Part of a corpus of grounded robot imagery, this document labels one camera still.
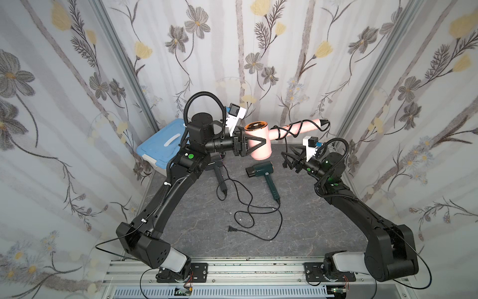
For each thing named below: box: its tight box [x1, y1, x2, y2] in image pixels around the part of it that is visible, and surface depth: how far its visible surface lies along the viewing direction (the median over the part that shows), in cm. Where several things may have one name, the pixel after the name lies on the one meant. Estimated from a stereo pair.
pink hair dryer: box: [243, 118, 324, 161], surface depth 57 cm
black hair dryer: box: [205, 156, 228, 197], surface depth 106 cm
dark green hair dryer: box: [245, 161, 281, 205], surface depth 103 cm
